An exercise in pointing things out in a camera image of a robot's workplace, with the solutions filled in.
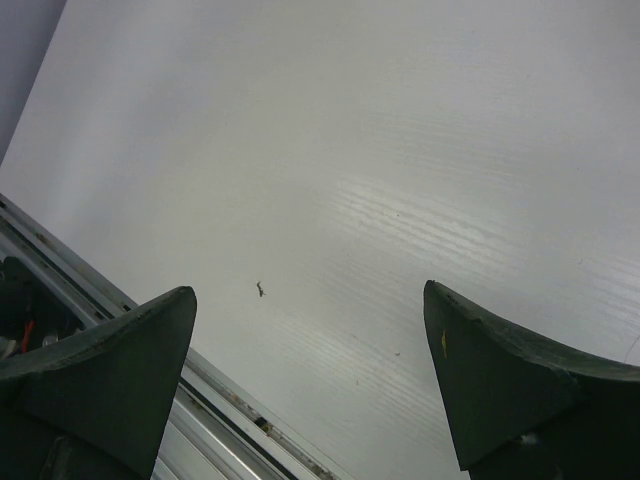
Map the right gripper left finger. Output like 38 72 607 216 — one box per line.
1 286 197 479

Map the aluminium rail frame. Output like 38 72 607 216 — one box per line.
1 199 346 479

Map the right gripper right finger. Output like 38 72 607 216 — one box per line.
423 280 639 479

